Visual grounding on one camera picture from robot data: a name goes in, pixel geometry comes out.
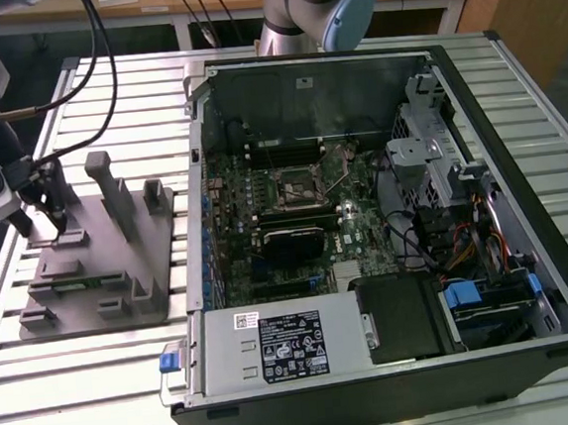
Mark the black graphics card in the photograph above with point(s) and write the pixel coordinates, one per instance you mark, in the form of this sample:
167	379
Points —
292	249

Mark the green RAM stick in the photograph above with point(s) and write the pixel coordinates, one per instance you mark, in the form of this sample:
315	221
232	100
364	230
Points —
86	283

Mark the white code sticker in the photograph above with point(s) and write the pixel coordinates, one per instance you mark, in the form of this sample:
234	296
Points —
245	321

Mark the green motherboard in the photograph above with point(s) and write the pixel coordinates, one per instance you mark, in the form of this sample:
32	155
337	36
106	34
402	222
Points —
368	265

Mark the black expansion slot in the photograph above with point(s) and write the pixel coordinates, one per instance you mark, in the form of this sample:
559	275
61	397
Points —
281	290

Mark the wooden cabinet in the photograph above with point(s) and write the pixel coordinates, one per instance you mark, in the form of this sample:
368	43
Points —
534	1

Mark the blue plastic latch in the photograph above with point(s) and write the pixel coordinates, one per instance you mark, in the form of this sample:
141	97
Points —
169	363

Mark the black rating label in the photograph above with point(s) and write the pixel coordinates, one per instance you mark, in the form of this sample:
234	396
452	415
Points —
294	331

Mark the grey parts rack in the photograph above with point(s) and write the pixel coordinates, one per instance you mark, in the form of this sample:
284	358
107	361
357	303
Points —
99	258

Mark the wooden desk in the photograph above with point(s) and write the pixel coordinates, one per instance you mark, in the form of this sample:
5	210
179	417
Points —
147	8

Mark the CPU socket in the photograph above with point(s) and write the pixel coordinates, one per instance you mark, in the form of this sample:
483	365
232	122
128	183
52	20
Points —
301	183

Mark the silver drive cage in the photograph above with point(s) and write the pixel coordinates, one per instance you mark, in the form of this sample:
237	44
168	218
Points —
410	154

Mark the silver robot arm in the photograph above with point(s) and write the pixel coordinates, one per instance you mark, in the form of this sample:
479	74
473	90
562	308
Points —
291	8

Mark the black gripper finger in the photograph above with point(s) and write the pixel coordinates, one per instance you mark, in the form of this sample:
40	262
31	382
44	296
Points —
21	220
56	197

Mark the silver power supply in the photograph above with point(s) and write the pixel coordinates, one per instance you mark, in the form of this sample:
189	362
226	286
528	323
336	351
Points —
222	362

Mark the hard disk in blue carrier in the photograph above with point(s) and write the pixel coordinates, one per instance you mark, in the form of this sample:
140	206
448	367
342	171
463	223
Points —
463	295

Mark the black PC case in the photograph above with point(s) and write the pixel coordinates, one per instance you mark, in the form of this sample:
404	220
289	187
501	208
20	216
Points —
381	408

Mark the silver chipset heatsink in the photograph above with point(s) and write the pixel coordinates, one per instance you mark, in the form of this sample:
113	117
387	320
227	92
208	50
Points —
347	275

